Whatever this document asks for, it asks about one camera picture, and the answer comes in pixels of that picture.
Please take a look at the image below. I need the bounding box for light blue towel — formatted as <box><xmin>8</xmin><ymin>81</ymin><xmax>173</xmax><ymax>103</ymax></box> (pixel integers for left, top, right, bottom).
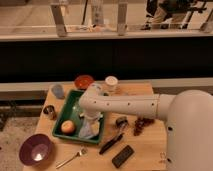
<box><xmin>78</xmin><ymin>119</ymin><xmax>100</xmax><ymax>139</ymax></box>

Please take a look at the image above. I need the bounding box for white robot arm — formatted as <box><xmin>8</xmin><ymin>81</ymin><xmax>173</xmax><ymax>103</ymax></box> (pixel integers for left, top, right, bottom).
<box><xmin>79</xmin><ymin>83</ymin><xmax>213</xmax><ymax>171</ymax></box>

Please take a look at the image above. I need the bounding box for blue grey plastic cup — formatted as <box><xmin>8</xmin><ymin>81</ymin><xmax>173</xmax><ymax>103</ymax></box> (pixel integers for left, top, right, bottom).
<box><xmin>51</xmin><ymin>84</ymin><xmax>64</xmax><ymax>99</ymax></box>

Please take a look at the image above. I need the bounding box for small metal cup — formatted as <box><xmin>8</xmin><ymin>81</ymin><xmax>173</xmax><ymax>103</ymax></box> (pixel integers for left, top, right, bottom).
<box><xmin>43</xmin><ymin>105</ymin><xmax>56</xmax><ymax>120</ymax></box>

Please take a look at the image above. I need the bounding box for orange red bowl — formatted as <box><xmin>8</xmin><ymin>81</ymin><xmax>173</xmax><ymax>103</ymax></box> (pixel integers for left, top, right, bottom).
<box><xmin>74</xmin><ymin>75</ymin><xmax>94</xmax><ymax>90</ymax></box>

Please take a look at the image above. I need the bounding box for green plastic tray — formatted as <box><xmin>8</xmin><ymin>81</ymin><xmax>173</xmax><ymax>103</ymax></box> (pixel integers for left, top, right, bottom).
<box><xmin>52</xmin><ymin>90</ymin><xmax>105</xmax><ymax>144</ymax></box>

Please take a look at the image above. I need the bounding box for dark red grape bunch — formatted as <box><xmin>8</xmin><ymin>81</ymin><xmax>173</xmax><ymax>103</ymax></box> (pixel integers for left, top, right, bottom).
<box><xmin>134</xmin><ymin>117</ymin><xmax>155</xmax><ymax>136</ymax></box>

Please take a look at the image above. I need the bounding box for orange peach fruit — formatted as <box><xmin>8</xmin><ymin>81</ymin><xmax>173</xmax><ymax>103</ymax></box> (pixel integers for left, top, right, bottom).
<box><xmin>61</xmin><ymin>120</ymin><xmax>75</xmax><ymax>134</ymax></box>

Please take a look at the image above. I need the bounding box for wooden table board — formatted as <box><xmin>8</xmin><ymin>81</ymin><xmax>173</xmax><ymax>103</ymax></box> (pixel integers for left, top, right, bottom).
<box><xmin>23</xmin><ymin>82</ymin><xmax>178</xmax><ymax>171</ymax></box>

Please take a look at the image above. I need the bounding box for black rectangular remote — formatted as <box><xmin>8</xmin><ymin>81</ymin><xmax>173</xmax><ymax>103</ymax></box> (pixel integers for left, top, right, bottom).
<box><xmin>112</xmin><ymin>145</ymin><xmax>134</xmax><ymax>168</ymax></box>

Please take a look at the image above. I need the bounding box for silver fork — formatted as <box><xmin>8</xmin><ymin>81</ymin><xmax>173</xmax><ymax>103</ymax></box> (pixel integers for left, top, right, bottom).
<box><xmin>56</xmin><ymin>148</ymin><xmax>87</xmax><ymax>169</ymax></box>

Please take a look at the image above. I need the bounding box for purple bowl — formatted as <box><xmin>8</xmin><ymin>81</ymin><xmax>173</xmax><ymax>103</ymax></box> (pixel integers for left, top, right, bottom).
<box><xmin>19</xmin><ymin>134</ymin><xmax>53</xmax><ymax>166</ymax></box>

